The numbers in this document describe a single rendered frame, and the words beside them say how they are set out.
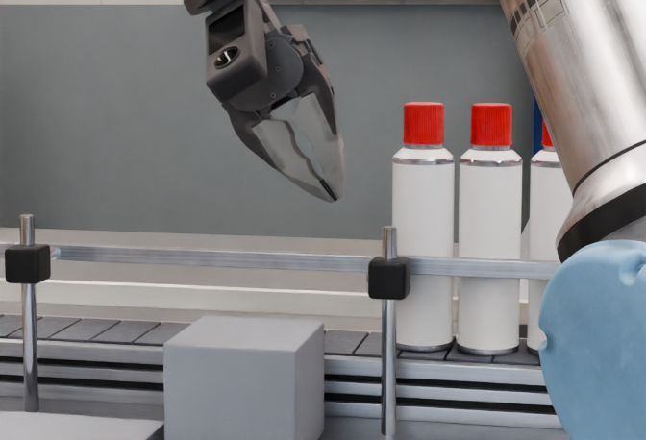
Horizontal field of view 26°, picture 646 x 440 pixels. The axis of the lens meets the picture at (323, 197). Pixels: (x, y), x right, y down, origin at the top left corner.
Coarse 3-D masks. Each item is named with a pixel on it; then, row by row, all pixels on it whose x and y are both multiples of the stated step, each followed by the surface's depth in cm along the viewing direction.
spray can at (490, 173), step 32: (480, 128) 113; (480, 160) 113; (512, 160) 113; (480, 192) 113; (512, 192) 113; (480, 224) 113; (512, 224) 114; (480, 256) 114; (512, 256) 114; (480, 288) 114; (512, 288) 114; (480, 320) 114; (512, 320) 115; (480, 352) 114; (512, 352) 115
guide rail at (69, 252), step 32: (0, 256) 121; (64, 256) 120; (96, 256) 119; (128, 256) 118; (160, 256) 118; (192, 256) 117; (224, 256) 117; (256, 256) 116; (288, 256) 116; (320, 256) 115; (352, 256) 114; (416, 256) 114
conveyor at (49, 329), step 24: (0, 336) 122; (48, 336) 122; (72, 336) 121; (96, 336) 122; (120, 336) 121; (144, 336) 121; (168, 336) 121; (336, 336) 121; (360, 336) 121; (456, 360) 114; (480, 360) 113; (504, 360) 113; (528, 360) 113
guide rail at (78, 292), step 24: (0, 288) 129; (48, 288) 128; (72, 288) 128; (96, 288) 127; (120, 288) 127; (144, 288) 126; (168, 288) 126; (192, 288) 125; (216, 288) 125; (240, 288) 125; (264, 288) 125; (264, 312) 124; (288, 312) 124; (312, 312) 123; (336, 312) 123; (360, 312) 122; (456, 312) 120
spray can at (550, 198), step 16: (544, 128) 113; (544, 144) 113; (544, 160) 112; (544, 176) 112; (560, 176) 112; (544, 192) 112; (560, 192) 112; (544, 208) 112; (560, 208) 112; (544, 224) 113; (560, 224) 112; (544, 240) 113; (544, 256) 113; (528, 288) 115; (544, 288) 113; (528, 304) 115; (528, 320) 115; (528, 336) 116; (544, 336) 114; (528, 352) 116
